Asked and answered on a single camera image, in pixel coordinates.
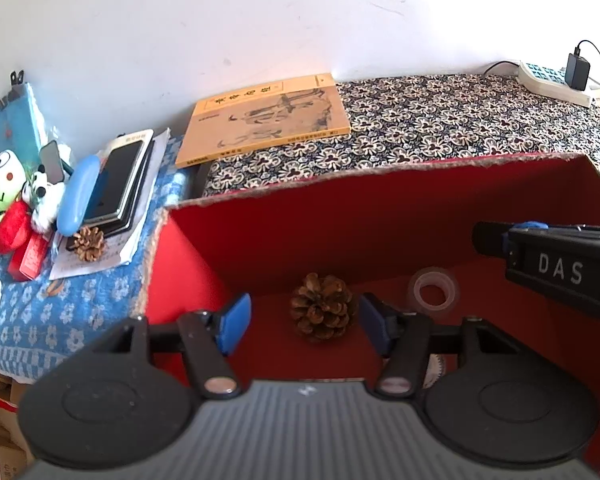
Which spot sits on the black tablet stack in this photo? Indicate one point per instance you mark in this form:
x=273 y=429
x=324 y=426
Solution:
x=130 y=222

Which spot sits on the white power strip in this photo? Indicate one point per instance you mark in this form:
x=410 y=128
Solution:
x=540 y=82

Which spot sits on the red plush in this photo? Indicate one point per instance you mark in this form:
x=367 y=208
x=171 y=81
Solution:
x=12 y=230

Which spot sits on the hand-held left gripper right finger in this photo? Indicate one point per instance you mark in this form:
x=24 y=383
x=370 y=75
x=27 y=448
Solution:
x=375 y=325

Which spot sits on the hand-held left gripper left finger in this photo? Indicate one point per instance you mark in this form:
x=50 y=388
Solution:
x=232 y=325

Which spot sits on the red fabric storage box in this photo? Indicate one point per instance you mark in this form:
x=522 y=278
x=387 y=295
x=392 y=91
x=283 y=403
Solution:
x=330 y=230

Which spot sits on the white framed smartphone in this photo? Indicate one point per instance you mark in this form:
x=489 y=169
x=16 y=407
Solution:
x=122 y=177

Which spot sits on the blue folder with clips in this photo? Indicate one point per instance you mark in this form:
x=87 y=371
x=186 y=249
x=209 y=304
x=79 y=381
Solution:
x=12 y=120

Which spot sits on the blue white patterned cloth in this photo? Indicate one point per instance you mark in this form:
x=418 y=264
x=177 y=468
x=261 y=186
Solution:
x=90 y=310

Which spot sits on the small brown pine cone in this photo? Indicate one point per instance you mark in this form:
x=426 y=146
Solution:
x=89 y=243

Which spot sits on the large brown pine cone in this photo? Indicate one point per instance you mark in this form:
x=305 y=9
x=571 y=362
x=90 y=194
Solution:
x=322 y=310

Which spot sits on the black white panda plush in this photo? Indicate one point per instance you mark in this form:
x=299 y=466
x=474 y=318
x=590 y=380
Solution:
x=45 y=200

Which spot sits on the black binder clip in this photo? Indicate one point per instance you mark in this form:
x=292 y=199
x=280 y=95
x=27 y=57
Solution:
x=17 y=79

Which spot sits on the yellow book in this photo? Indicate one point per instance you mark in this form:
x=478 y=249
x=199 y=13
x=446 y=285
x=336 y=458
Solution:
x=265 y=120

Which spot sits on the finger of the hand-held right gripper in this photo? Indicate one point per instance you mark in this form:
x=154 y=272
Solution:
x=487 y=240

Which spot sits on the small dark phone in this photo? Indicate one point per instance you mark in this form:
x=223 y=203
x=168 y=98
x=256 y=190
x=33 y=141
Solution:
x=52 y=161

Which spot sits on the white round protractor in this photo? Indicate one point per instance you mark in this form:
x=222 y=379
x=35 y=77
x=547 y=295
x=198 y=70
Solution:
x=436 y=372

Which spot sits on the black charger adapter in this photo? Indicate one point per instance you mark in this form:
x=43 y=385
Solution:
x=578 y=71

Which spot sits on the small red box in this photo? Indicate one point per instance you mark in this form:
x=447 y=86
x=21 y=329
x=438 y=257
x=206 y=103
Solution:
x=30 y=258

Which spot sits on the clear tape roll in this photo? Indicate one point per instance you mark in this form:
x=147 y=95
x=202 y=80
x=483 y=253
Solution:
x=414 y=294

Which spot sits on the blue glasses case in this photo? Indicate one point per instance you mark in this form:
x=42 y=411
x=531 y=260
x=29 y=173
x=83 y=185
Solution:
x=77 y=195

